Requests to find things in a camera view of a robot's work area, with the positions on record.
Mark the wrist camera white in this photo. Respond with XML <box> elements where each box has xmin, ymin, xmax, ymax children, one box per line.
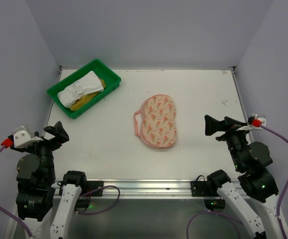
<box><xmin>0</xmin><ymin>124</ymin><xmax>43</xmax><ymax>149</ymax></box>
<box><xmin>237</xmin><ymin>114</ymin><xmax>267</xmax><ymax>131</ymax></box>

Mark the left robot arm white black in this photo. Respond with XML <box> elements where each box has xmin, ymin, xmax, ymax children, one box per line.
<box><xmin>9</xmin><ymin>121</ymin><xmax>87</xmax><ymax>239</ymax></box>

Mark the yellow bra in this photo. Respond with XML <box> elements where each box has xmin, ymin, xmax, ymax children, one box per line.
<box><xmin>68</xmin><ymin>78</ymin><xmax>106</xmax><ymax>112</ymax></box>

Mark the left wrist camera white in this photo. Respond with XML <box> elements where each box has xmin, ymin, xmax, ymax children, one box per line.
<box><xmin>0</xmin><ymin>124</ymin><xmax>43</xmax><ymax>149</ymax></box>

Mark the aluminium mounting rail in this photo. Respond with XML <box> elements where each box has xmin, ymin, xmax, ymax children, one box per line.
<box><xmin>16</xmin><ymin>177</ymin><xmax>279</xmax><ymax>200</ymax></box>

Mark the carrot print laundry bag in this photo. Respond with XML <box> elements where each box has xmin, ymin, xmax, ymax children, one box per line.
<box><xmin>133</xmin><ymin>94</ymin><xmax>177</xmax><ymax>149</ymax></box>

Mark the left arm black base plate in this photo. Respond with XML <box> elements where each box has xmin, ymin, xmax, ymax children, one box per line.
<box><xmin>54</xmin><ymin>179</ymin><xmax>104</xmax><ymax>211</ymax></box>

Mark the white bra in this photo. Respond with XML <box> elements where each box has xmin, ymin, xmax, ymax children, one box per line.
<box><xmin>57</xmin><ymin>71</ymin><xmax>106</xmax><ymax>111</ymax></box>

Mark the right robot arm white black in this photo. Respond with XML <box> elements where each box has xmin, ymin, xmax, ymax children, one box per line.
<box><xmin>204</xmin><ymin>115</ymin><xmax>288</xmax><ymax>239</ymax></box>

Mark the green plastic tray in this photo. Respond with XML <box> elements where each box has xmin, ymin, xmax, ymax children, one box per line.
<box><xmin>47</xmin><ymin>59</ymin><xmax>121</xmax><ymax>119</ymax></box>

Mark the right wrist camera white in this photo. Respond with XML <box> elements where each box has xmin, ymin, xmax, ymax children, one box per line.
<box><xmin>237</xmin><ymin>114</ymin><xmax>267</xmax><ymax>131</ymax></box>

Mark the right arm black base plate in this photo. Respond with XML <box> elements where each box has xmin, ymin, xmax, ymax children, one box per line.
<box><xmin>190</xmin><ymin>175</ymin><xmax>226</xmax><ymax>212</ymax></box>

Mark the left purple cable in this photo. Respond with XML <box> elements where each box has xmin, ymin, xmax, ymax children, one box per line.
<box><xmin>0</xmin><ymin>145</ymin><xmax>121</xmax><ymax>239</ymax></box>

